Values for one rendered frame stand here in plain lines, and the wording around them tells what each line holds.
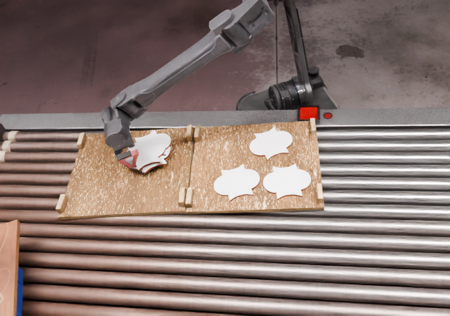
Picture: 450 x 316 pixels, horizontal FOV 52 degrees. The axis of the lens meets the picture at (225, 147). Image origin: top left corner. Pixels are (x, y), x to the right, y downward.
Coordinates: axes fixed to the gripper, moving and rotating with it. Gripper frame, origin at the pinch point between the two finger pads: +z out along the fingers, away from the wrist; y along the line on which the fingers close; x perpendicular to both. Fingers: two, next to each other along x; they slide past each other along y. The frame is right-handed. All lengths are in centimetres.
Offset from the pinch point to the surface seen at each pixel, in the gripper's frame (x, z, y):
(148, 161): 5.4, 0.5, 5.1
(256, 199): 30.3, 5.4, 31.8
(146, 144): 6.9, 0.5, -2.2
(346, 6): 192, 97, -160
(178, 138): 17.7, 5.5, -4.3
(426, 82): 186, 98, -59
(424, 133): 90, 7, 33
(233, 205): 23.3, 5.4, 30.5
